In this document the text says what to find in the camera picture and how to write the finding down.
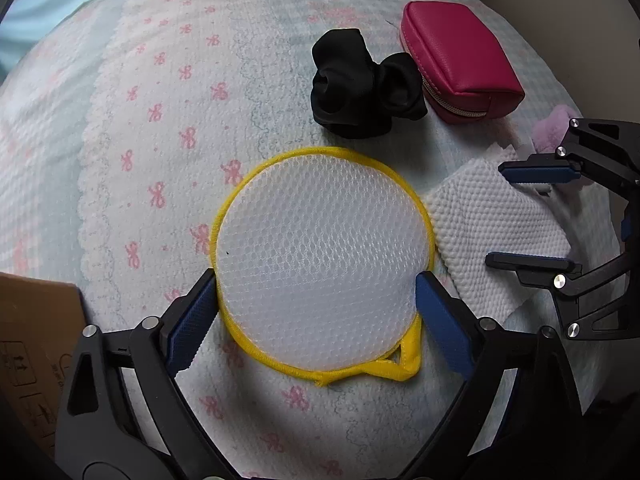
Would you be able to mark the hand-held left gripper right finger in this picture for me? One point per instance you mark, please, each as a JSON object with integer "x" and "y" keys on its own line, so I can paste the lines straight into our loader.
{"x": 442, "y": 317}

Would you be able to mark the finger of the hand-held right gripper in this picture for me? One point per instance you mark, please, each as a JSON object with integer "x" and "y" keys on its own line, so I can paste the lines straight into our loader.
{"x": 540, "y": 174}
{"x": 530, "y": 263}

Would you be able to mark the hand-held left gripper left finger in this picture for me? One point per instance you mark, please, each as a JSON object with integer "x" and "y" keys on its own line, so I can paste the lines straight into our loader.
{"x": 191, "y": 317}

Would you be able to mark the white textured paper towel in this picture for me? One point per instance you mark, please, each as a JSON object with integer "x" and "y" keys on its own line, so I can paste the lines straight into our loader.
{"x": 492, "y": 232}

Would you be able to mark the round yellow-rimmed mesh laundry bag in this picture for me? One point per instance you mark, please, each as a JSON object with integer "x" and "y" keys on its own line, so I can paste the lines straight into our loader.
{"x": 320, "y": 265}

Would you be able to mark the purple plush toy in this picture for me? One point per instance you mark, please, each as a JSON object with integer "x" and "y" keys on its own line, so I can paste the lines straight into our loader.
{"x": 550, "y": 127}

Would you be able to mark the pink zipper pouch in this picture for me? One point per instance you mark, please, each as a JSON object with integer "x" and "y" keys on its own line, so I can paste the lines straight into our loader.
{"x": 457, "y": 57}

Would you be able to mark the white bow-print blanket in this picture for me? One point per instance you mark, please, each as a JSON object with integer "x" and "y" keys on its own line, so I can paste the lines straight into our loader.
{"x": 160, "y": 170}

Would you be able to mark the brown cardboard box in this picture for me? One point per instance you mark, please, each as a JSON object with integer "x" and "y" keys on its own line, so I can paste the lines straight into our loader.
{"x": 35, "y": 355}

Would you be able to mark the black rolled cloth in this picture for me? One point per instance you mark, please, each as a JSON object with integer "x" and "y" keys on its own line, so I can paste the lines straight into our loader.
{"x": 362, "y": 85}

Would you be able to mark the pale blue quilted bedsheet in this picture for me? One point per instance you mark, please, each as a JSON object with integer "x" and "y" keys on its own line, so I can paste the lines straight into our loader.
{"x": 45, "y": 135}

